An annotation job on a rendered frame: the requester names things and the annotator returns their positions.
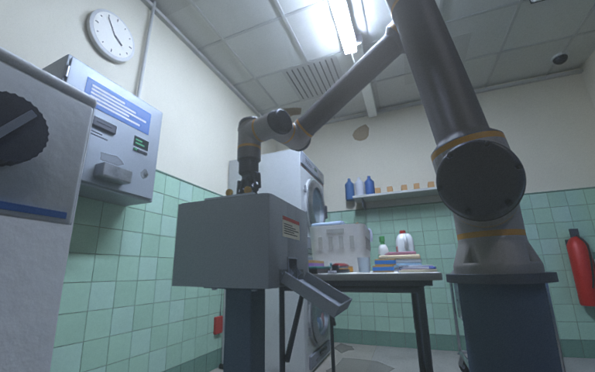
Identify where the grey table with black legs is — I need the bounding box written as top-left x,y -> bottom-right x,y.
278,270 -> 443,372

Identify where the dark blue vendor post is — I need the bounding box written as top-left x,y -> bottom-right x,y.
222,288 -> 267,372

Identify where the white jug with red cap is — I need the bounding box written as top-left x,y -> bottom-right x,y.
395,229 -> 415,254

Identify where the white wall clock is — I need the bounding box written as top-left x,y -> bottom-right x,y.
85,9 -> 136,64

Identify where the red and white warning label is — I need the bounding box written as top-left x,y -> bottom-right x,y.
282,215 -> 301,242

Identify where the grey wall change machine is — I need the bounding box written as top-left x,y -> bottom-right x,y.
43,54 -> 163,206

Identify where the grey wall pipe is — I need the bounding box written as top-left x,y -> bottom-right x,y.
134,0 -> 157,97

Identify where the white stacked washer dryer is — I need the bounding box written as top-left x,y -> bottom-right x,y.
227,148 -> 334,372

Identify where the grey washing machine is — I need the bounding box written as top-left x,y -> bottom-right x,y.
0,46 -> 97,372

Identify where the grey vendor delivery chute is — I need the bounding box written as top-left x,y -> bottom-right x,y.
280,269 -> 353,318

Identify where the red fire extinguisher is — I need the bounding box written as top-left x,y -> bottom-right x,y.
566,228 -> 595,308

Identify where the fluorescent ceiling light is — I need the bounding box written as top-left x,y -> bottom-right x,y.
327,0 -> 364,57

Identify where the grey wall shelf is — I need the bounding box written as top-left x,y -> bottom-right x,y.
352,187 -> 442,208

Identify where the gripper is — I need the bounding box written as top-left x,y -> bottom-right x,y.
236,157 -> 263,195

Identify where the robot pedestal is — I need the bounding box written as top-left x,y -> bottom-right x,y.
445,272 -> 566,372

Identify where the grey coin vendor body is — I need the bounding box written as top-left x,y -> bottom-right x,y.
172,192 -> 311,290

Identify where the white laundry basket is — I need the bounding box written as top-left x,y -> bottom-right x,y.
310,222 -> 373,272

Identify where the black ribbed dial knob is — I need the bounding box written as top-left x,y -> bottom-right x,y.
0,91 -> 50,168

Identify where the ceiling air vent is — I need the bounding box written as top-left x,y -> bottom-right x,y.
285,56 -> 346,100

